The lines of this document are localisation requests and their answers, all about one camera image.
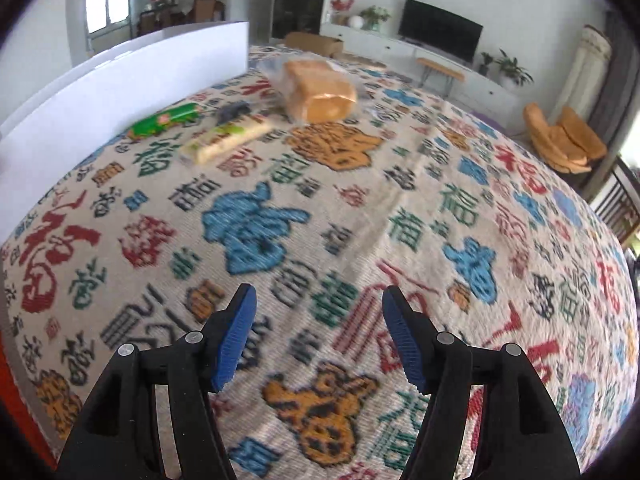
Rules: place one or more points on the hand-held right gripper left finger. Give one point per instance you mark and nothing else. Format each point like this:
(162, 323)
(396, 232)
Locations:
(237, 330)

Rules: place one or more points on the covered standing air conditioner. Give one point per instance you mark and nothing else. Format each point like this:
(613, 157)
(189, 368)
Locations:
(585, 70)

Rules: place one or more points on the large white cardboard box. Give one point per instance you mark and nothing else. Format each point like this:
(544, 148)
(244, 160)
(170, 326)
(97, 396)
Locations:
(100, 100)

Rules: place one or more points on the green snack packet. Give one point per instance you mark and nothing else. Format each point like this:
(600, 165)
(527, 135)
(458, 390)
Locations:
(165, 120)

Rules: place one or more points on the small potted green plant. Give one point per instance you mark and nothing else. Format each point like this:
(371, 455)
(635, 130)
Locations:
(485, 64)

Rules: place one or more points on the dark wooden chair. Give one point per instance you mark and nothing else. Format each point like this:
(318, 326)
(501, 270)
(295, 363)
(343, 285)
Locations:
(617, 195)

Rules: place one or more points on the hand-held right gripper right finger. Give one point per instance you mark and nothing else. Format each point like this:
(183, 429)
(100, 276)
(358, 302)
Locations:
(402, 332)

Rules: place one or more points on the white television cabinet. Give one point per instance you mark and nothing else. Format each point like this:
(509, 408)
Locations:
(495, 92)

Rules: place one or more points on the red flowers in vase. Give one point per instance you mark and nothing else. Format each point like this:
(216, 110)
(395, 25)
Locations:
(341, 7)

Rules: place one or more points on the bright window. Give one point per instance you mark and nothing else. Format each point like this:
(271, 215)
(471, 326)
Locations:
(102, 7)

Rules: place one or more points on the wooden stool with metal legs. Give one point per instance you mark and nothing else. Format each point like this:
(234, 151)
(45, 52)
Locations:
(440, 67)

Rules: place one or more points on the large potted green plant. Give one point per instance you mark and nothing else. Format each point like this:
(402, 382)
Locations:
(512, 70)

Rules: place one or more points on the round white vase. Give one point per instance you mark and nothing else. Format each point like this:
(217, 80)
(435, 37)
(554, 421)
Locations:
(355, 22)

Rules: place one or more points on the brown cardboard box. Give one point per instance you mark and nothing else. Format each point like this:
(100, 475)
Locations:
(312, 42)

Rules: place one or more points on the black flat television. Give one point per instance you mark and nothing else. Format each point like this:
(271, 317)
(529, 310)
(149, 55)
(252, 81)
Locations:
(440, 30)

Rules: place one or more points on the leafy plant in vase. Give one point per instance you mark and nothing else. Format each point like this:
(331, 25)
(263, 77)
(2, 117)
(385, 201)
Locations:
(374, 16)

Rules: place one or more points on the grey curtain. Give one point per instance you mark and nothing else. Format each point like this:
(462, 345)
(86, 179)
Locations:
(617, 90)

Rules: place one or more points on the orange cushioned lounge chair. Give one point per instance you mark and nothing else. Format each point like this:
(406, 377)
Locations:
(565, 140)

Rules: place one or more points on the pale green cracker packet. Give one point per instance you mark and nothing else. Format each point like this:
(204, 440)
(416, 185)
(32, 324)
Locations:
(225, 137)

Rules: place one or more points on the printed woven blanket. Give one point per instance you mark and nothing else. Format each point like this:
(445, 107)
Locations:
(350, 220)

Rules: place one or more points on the wooden dining chair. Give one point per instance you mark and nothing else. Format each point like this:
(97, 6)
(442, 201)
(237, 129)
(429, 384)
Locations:
(207, 9)

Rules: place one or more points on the small dark snack packet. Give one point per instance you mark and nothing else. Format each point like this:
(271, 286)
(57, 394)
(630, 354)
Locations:
(232, 111)

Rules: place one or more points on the bagged sliced bread loaf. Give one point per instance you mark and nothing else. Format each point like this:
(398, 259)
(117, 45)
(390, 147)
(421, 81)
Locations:
(320, 90)

